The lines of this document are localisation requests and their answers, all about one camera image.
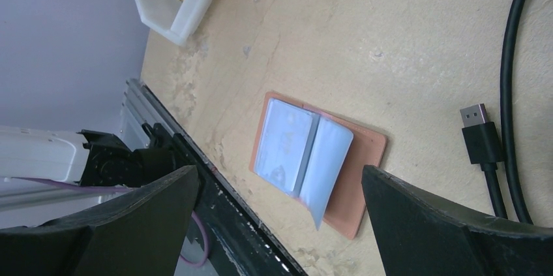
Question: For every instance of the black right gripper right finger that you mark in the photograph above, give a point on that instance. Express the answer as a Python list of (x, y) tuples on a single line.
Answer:
[(420, 233)]

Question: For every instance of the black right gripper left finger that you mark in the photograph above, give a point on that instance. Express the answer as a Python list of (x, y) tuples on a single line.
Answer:
[(138, 233)]

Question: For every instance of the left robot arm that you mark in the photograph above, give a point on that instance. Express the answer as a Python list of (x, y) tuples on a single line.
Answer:
[(88, 160)]

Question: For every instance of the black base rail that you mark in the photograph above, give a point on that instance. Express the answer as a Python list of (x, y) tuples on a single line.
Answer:
[(240, 244)]

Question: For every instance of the aluminium frame rail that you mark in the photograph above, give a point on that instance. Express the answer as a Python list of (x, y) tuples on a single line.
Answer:
[(30, 202)]

